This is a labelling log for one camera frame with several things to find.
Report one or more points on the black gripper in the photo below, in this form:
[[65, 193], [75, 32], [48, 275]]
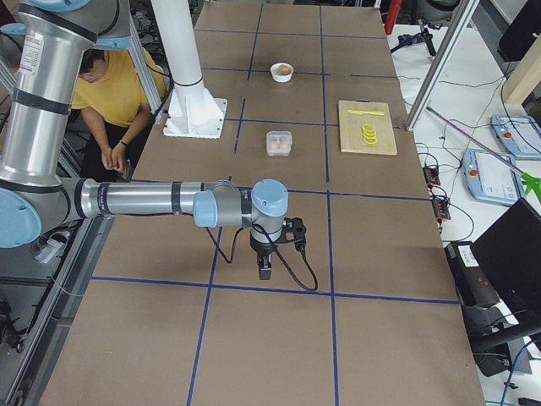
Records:
[[262, 249]]

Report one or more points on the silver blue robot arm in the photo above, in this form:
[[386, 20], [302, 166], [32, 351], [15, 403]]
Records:
[[35, 200]]

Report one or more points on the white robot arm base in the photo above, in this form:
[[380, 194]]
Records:
[[193, 111]]

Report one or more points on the black box device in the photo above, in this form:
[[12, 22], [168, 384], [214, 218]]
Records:
[[472, 284]]

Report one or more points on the wooden cutting board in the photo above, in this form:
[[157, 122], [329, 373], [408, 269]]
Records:
[[350, 128]]

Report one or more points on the yellow plastic knife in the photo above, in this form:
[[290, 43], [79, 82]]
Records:
[[366, 112]]

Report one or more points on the white ceramic bowl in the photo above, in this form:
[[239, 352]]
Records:
[[279, 78]]

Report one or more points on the orange black electronics module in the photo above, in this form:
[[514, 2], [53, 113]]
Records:
[[439, 198]]

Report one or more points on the person in yellow shirt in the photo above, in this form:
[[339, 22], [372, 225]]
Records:
[[115, 108]]

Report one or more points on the blue teach pendant near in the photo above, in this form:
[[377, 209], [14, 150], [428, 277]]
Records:
[[489, 180]]

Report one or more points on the blue teach pendant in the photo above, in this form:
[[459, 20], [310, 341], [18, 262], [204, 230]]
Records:
[[520, 135], [489, 180]]

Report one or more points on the black computer monitor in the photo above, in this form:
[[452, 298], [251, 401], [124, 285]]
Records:
[[508, 253]]

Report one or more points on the black tripod clamp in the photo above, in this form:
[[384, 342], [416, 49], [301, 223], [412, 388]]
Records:
[[424, 36]]

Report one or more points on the blue teach pendant far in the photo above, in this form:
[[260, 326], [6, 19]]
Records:
[[520, 135]]

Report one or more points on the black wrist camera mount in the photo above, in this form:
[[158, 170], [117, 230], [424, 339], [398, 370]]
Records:
[[294, 231]]

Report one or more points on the reacher grabber stick green handle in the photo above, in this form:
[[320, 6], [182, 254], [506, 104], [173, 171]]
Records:
[[532, 183]]

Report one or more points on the aluminium frame post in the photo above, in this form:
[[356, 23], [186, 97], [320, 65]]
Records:
[[459, 21]]

